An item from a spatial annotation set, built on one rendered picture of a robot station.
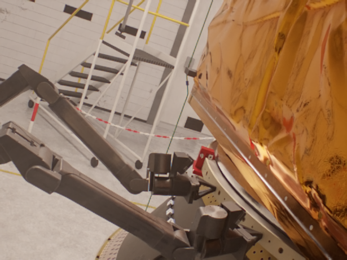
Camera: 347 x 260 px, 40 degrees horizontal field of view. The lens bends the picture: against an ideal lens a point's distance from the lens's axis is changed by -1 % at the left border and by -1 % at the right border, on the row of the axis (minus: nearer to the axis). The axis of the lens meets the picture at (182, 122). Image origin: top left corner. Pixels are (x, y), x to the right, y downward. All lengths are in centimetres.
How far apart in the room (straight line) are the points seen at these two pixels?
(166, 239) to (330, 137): 43
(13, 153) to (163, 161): 56
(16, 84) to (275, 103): 75
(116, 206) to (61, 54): 784
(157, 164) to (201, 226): 35
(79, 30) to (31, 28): 82
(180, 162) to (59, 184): 51
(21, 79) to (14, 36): 741
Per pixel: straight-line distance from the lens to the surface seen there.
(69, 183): 102
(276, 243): 127
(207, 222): 113
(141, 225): 109
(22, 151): 98
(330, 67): 116
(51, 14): 876
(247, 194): 141
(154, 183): 141
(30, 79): 145
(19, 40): 886
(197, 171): 168
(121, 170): 140
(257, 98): 154
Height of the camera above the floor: 215
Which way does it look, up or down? 12 degrees down
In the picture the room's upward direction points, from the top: 20 degrees clockwise
